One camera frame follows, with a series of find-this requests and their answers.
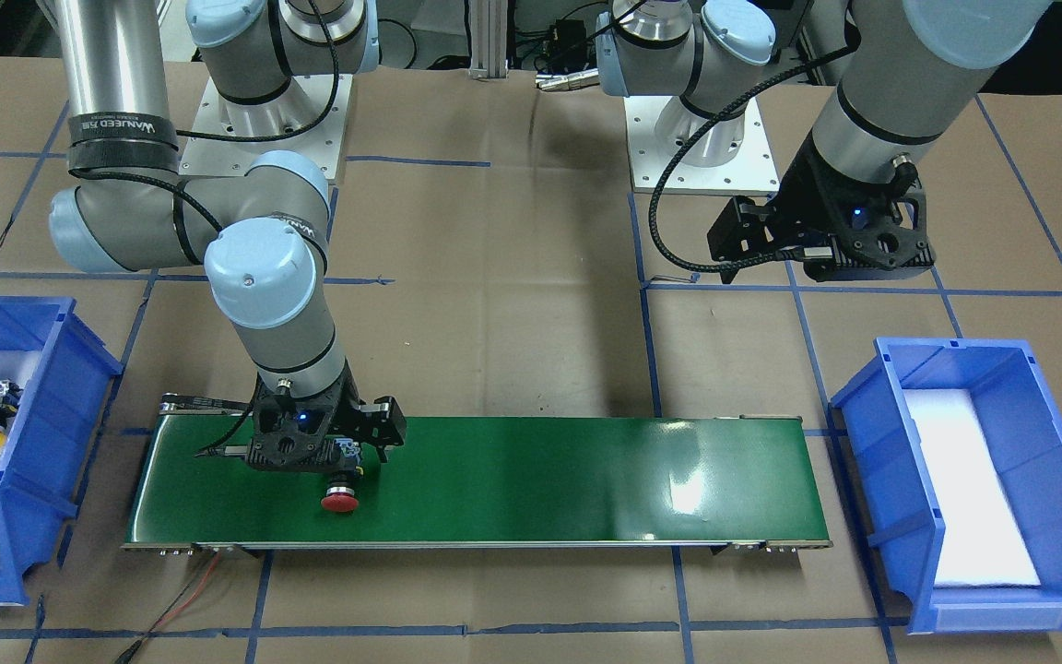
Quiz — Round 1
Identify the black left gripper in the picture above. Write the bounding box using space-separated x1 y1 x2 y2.
771 137 936 280

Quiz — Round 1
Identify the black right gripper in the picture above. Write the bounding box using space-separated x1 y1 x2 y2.
245 364 363 472

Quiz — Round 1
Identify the red mushroom push button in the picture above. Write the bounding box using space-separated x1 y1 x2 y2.
320 437 365 514

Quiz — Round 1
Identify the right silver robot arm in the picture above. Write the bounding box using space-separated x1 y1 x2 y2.
48 1 405 486

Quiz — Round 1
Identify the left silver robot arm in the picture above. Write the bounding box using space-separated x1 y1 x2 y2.
593 1 1049 282

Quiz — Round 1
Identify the blue bin with buttons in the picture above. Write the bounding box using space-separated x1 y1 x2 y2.
0 297 121 606

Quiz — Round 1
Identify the green conveyor belt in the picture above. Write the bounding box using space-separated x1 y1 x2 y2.
124 397 832 551

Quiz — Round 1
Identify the far blue plastic bin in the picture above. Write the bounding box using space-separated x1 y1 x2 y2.
832 337 1062 634

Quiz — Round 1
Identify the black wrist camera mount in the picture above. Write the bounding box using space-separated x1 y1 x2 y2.
347 396 407 463

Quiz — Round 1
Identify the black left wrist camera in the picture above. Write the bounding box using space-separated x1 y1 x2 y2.
705 195 785 283

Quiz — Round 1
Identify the red black conveyor wire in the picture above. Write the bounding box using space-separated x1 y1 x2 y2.
116 549 228 664

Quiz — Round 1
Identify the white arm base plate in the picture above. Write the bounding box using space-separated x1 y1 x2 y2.
624 96 780 195

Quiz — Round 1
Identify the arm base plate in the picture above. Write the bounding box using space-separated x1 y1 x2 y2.
179 75 354 184

